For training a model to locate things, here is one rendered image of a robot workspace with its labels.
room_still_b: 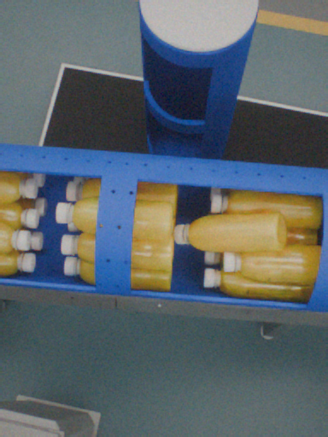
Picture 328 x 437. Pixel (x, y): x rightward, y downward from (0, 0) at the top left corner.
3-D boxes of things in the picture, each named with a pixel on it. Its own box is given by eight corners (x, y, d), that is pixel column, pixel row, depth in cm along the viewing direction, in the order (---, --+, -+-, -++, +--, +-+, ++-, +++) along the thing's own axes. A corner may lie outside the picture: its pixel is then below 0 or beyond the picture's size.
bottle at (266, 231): (273, 218, 116) (173, 222, 125) (278, 256, 117) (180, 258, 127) (285, 206, 122) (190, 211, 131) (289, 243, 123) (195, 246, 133)
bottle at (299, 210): (325, 189, 124) (222, 181, 125) (324, 227, 123) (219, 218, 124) (317, 197, 132) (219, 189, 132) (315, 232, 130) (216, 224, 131)
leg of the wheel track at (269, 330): (275, 339, 231) (315, 319, 171) (260, 338, 232) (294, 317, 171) (276, 323, 233) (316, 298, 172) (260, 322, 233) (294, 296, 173)
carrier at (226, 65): (156, 98, 240) (138, 168, 233) (153, -60, 156) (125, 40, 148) (232, 113, 238) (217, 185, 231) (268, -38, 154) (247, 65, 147)
